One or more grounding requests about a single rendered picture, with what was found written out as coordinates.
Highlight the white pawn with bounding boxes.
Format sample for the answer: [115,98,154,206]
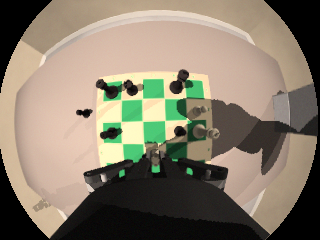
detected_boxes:
[193,106,207,116]

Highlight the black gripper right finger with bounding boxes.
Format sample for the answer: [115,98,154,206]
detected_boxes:
[159,151,228,191]

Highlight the white king chess piece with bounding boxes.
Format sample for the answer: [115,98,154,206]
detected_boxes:
[192,124,220,140]

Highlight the white rook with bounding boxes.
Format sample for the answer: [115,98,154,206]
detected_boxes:
[151,149,160,167]

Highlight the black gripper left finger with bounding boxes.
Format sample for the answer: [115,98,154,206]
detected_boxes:
[83,151,152,194]

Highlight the green and cream chessboard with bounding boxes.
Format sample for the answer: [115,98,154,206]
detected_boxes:
[96,72,212,167]

